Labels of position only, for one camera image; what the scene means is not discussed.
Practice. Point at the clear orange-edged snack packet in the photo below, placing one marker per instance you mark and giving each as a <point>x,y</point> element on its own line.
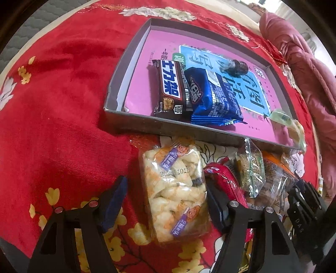
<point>278,183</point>

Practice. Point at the pink quilt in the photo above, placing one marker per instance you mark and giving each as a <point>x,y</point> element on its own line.
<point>309,78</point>

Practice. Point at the clear rice cracker packet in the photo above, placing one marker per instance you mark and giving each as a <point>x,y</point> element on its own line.
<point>170,194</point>

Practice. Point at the clear green-label snack packet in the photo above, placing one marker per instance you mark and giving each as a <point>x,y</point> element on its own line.
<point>249,168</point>

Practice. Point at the shallow grey cardboard box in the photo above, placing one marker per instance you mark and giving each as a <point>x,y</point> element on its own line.
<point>157,128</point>

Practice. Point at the red floral cloth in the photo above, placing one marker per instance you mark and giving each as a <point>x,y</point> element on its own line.
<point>65,105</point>

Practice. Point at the brown chocolate bar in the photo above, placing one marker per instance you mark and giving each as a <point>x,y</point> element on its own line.
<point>170,89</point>

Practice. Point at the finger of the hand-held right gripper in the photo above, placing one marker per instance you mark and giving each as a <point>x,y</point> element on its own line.
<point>307,210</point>

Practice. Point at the dark round candy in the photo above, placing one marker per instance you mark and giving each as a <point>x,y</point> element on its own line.
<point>237,67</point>

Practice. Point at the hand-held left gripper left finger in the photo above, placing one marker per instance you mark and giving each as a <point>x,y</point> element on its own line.
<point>115,202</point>

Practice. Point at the red snack packet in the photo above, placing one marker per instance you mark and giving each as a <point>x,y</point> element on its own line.
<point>225,176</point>

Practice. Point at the blue cookie packet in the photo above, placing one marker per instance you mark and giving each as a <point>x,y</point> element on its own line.
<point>215,102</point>

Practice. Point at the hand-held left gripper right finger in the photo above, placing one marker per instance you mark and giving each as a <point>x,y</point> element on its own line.
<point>218,207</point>

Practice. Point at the light green snack bag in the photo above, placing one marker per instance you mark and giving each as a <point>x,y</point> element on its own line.
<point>283,118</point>

